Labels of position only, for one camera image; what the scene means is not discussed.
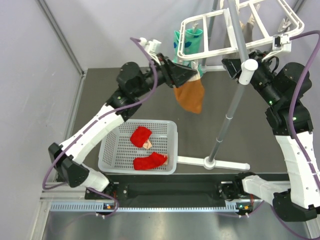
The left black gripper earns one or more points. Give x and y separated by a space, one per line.
174 74

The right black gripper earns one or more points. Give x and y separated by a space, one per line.
233 66

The mint green patterned sock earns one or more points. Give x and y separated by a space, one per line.
192 40

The white clip sock hanger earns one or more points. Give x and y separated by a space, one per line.
233 28

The red sock back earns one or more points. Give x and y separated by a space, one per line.
140 137

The red sock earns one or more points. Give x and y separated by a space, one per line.
152 161
140 137

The red sock front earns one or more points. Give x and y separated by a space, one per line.
152 161

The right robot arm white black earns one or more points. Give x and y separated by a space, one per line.
301 201

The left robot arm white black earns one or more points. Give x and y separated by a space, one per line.
67 157

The orange brown sock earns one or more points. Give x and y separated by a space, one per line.
190 95

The grey beige sock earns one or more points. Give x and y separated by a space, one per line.
247 31

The beige cuffed sock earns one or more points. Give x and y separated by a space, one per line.
251 21

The white plastic laundry basket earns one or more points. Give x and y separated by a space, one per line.
117 153

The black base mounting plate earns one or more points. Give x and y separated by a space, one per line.
132 190

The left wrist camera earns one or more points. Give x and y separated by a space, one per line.
151 47

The grey slotted cable duct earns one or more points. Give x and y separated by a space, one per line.
107 207

